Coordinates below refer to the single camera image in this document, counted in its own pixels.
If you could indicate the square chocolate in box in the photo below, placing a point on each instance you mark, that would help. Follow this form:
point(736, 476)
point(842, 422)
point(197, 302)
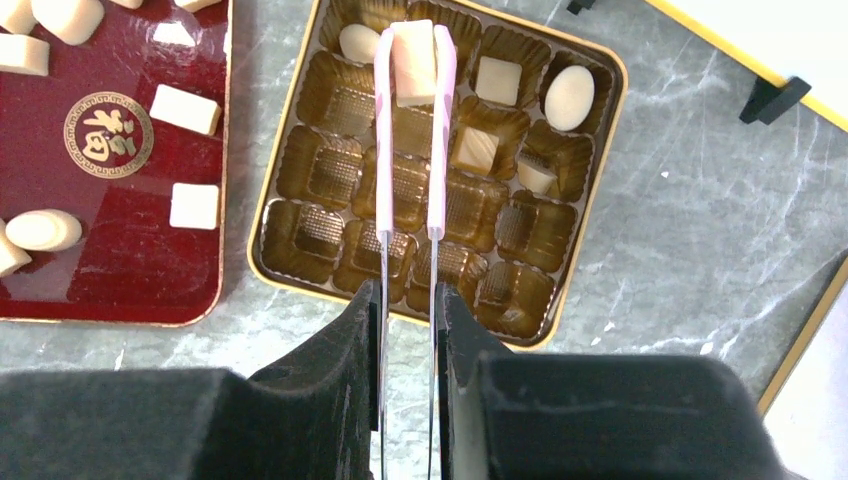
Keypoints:
point(498, 81)

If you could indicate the red rectangular tray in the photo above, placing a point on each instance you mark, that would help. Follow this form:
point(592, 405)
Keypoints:
point(81, 140)

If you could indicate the rectangular chocolate near logo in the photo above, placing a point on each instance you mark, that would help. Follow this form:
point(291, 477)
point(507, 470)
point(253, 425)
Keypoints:
point(185, 110)

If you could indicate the silver box lid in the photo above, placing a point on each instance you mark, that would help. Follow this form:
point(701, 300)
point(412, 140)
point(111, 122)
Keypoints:
point(805, 405)

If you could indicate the gold chocolate box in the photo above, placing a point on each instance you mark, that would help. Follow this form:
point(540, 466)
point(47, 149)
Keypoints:
point(488, 190)

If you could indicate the whiteboard with yellow frame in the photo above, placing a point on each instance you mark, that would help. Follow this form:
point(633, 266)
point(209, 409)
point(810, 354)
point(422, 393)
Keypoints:
point(798, 49)

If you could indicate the oval white chocolate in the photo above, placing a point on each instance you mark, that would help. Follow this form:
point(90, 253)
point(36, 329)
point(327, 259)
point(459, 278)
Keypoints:
point(359, 43)
point(569, 98)

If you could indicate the round swirl white chocolate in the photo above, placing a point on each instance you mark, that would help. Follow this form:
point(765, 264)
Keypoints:
point(46, 230)

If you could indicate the pink metal tweezers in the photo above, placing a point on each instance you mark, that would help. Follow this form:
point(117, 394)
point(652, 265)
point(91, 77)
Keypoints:
point(410, 170)

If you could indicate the square white chocolate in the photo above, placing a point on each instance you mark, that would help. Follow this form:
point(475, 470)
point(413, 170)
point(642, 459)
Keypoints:
point(194, 206)

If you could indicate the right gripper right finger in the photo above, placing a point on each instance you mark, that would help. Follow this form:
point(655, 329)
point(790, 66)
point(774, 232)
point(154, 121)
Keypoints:
point(510, 415)

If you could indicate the rectangular white chocolate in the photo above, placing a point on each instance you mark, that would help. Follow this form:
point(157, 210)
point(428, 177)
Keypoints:
point(12, 257)
point(413, 55)

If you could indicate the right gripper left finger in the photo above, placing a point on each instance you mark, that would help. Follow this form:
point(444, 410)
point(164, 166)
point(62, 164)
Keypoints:
point(308, 415)

